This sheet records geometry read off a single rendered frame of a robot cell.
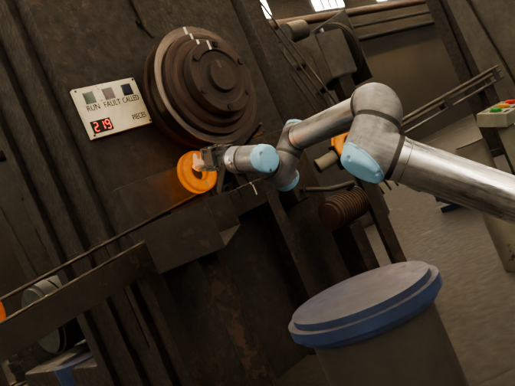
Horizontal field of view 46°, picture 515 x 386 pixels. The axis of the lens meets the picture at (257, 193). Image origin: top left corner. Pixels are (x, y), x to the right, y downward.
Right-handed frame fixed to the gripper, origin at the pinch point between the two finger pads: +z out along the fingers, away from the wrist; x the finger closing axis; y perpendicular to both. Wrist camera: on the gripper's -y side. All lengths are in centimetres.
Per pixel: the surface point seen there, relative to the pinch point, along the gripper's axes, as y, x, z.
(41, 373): -99, 26, 125
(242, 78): 26.6, -29.2, -3.8
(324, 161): -12, -52, -17
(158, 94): 27.7, 4.2, 5.8
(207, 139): 8.4, -7.9, -0.7
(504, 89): -25, -294, 3
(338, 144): -7, -59, -20
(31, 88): 39, 29, 46
